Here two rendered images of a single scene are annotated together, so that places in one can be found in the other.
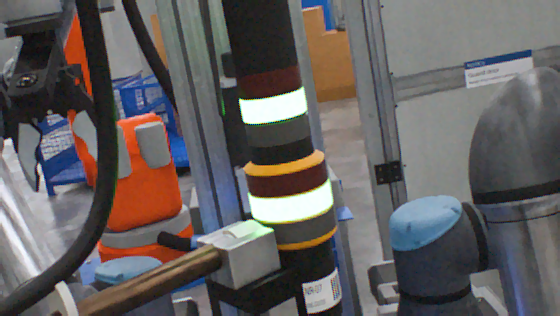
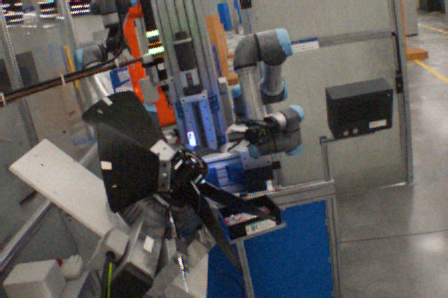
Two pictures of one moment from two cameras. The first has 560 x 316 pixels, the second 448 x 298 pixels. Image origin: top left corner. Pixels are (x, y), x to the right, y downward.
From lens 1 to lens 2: 0.93 m
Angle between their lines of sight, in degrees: 6
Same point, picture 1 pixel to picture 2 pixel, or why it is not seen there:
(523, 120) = (242, 47)
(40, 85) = (114, 40)
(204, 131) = (170, 60)
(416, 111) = not seen: hidden behind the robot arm
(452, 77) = not seen: hidden behind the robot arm
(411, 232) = (236, 91)
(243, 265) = (145, 59)
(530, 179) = (244, 62)
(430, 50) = not seen: hidden behind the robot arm
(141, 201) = (164, 113)
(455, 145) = (289, 76)
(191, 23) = (165, 23)
